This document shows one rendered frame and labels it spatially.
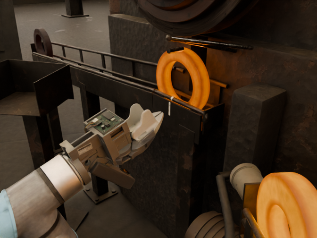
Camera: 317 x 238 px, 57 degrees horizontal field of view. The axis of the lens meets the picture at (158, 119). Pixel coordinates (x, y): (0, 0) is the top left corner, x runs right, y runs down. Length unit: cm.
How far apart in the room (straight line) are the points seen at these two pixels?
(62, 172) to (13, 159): 149
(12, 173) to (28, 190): 136
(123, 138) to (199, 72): 28
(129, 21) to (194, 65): 40
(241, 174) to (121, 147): 23
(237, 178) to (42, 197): 34
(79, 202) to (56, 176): 105
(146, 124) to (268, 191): 25
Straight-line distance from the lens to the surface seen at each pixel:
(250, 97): 62
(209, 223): 69
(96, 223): 144
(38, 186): 52
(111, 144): 53
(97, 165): 55
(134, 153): 56
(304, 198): 41
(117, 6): 364
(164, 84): 85
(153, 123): 59
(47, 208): 53
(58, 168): 52
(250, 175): 57
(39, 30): 171
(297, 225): 41
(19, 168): 190
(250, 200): 52
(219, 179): 69
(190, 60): 75
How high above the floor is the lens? 103
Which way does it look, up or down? 27 degrees down
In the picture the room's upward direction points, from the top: straight up
